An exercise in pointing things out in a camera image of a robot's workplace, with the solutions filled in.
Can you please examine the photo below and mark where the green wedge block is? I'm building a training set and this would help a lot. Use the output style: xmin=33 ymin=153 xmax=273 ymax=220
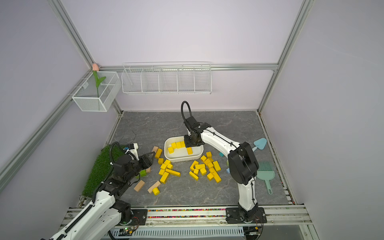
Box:
xmin=140 ymin=170 xmax=147 ymax=177

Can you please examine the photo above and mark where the white plastic bin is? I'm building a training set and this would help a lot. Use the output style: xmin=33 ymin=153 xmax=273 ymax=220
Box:
xmin=164 ymin=136 xmax=204 ymax=162

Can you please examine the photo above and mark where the white wire wall rack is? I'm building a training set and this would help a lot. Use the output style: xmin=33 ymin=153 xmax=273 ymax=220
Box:
xmin=122 ymin=62 xmax=212 ymax=95

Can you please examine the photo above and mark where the teal toy shovel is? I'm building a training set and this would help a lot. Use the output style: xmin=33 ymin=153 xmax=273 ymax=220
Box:
xmin=252 ymin=138 xmax=268 ymax=152

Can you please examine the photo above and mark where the yellow block right pile left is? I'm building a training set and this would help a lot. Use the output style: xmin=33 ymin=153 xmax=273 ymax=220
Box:
xmin=189 ymin=172 xmax=199 ymax=181

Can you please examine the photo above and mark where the natural wood long block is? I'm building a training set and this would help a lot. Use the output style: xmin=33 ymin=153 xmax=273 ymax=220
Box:
xmin=148 ymin=181 xmax=161 ymax=194

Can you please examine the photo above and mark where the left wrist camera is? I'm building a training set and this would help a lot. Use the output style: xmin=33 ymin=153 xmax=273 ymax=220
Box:
xmin=124 ymin=143 xmax=139 ymax=155

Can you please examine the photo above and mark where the natural wood block lower left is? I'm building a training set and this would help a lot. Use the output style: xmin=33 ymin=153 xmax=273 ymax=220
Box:
xmin=134 ymin=180 xmax=145 ymax=192

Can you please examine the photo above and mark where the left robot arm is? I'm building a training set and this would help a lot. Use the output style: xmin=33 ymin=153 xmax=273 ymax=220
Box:
xmin=51 ymin=151 xmax=155 ymax=240

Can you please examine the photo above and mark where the artificial pink tulip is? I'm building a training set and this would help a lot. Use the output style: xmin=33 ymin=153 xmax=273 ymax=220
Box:
xmin=92 ymin=63 xmax=106 ymax=98

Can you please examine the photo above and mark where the yellow rectangular block left pile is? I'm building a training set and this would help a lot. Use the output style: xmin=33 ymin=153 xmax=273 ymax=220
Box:
xmin=160 ymin=172 xmax=170 ymax=184

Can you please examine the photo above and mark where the natural wood block upper left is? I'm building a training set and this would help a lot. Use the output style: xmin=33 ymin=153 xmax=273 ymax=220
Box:
xmin=152 ymin=146 xmax=159 ymax=153

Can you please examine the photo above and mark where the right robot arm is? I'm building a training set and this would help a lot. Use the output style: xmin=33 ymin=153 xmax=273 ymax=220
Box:
xmin=183 ymin=116 xmax=259 ymax=222

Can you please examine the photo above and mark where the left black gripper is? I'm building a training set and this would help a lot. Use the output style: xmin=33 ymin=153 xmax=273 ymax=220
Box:
xmin=125 ymin=151 xmax=155 ymax=182

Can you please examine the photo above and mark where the teal toy rake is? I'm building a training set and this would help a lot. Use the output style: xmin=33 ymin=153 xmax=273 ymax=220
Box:
xmin=257 ymin=161 xmax=275 ymax=195

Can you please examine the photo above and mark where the long yellow block right diagonal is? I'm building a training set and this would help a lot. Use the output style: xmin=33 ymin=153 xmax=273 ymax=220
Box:
xmin=209 ymin=168 xmax=222 ymax=183

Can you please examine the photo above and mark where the white mesh wall basket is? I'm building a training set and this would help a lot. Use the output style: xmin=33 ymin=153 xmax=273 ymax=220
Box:
xmin=72 ymin=72 xmax=122 ymax=112

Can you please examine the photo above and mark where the green artificial grass mat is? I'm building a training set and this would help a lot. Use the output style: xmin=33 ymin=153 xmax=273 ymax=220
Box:
xmin=82 ymin=144 xmax=123 ymax=198

